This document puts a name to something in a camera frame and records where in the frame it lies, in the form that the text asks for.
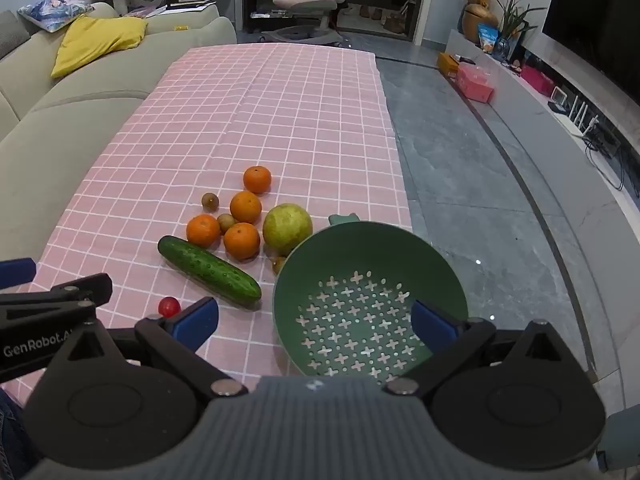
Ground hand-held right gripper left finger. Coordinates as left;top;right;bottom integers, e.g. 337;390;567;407
47;296;248;401

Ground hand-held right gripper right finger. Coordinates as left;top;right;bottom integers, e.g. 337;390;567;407
385;300;591;401

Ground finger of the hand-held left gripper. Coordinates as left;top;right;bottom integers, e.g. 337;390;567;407
0;273;113;311
0;258;37;292

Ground green cucumber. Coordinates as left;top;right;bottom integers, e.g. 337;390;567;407
157;235;263;307

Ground orange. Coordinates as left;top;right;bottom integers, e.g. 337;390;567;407
229;190;263;225
186;214;221;249
223;222;261;261
243;165;273;194

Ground green colander bowl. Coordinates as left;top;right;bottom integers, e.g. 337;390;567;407
272;213;469;387

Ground yellow-green guava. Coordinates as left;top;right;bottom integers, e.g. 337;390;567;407
262;203;314;257

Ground books on sofa arm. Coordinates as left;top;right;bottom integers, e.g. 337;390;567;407
165;0;218;13

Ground person's jeans leg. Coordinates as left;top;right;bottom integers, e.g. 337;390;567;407
0;390;31;476

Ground beige sofa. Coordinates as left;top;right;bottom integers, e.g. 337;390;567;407
0;2;238;261

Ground pink checked tablecloth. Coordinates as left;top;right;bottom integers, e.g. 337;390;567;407
0;42;413;401

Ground grey stone television cabinet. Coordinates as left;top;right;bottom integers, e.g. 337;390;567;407
446;28;640;281

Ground grey cushion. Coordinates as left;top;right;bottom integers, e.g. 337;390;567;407
0;10;31;61

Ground pink box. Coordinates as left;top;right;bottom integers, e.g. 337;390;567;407
455;66;496;104

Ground yellow pillow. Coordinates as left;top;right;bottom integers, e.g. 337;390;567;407
50;15;149;79

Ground white router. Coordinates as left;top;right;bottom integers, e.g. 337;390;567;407
552;92;601;138

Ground orange box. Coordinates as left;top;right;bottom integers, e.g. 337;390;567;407
436;51;463;78

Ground printed blue cushion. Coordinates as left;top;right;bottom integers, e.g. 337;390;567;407
17;0;95;33

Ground magenta box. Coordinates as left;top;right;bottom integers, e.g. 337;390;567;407
520;64;556;95

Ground blue snack bag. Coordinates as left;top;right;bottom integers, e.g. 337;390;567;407
476;23;501;53

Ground gold vase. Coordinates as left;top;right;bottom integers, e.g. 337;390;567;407
461;3;498;43

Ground shoes on floor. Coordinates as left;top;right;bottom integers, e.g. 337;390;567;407
350;4;407;35

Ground green plant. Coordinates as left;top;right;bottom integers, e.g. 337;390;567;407
495;0;546;41

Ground pink office chair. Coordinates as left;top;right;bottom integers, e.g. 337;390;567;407
260;0;356;43

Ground black television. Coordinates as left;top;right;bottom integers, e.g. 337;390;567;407
542;0;640;106

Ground tangle of black cables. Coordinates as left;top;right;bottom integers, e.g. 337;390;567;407
582;130;640;196

